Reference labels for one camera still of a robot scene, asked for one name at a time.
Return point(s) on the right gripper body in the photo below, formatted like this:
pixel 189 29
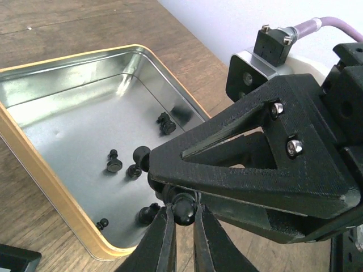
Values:
pixel 344 119

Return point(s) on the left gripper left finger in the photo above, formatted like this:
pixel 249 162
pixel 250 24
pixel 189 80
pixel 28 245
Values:
pixel 157 249

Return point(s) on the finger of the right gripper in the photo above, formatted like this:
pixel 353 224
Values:
pixel 310 177
pixel 281 226

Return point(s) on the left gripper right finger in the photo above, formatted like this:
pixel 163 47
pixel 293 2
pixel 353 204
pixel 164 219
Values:
pixel 213 249

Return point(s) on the black chess pieces in tin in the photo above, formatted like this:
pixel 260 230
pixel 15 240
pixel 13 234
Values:
pixel 141 164

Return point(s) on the black bishop piece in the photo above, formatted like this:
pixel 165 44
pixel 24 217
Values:
pixel 183 202

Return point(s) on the black and white chessboard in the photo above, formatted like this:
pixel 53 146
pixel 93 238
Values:
pixel 15 259

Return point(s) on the gold metal tin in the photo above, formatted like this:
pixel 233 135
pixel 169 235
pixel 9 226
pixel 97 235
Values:
pixel 74 122

